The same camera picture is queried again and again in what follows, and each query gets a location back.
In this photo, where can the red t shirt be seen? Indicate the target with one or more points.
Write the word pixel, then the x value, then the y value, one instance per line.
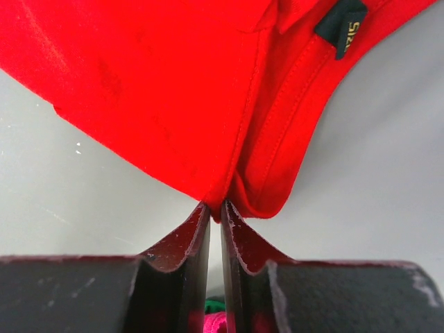
pixel 217 99

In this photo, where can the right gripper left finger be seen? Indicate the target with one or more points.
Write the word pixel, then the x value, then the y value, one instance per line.
pixel 161 289

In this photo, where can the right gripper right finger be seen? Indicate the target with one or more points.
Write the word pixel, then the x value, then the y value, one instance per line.
pixel 268 291

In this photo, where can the folded pink t shirt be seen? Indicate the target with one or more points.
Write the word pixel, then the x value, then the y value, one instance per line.
pixel 215 323

